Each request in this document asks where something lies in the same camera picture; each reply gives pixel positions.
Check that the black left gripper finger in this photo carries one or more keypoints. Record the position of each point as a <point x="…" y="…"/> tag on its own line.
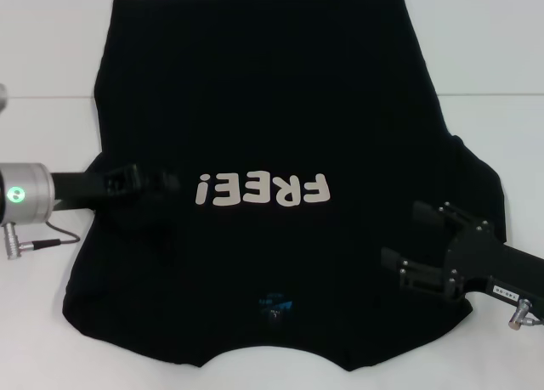
<point x="159" y="182"/>

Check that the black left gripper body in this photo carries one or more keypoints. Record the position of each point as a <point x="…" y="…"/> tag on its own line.
<point x="93" y="188"/>

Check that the black shirt with FREE print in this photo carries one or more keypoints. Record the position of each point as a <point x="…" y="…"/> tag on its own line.
<point x="272" y="109"/>

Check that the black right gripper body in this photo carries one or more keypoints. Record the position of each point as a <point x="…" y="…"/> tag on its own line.
<point x="484" y="267"/>

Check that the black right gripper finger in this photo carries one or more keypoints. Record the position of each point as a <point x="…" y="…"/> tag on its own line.
<point x="446" y="216"/>
<point x="421" y="273"/>

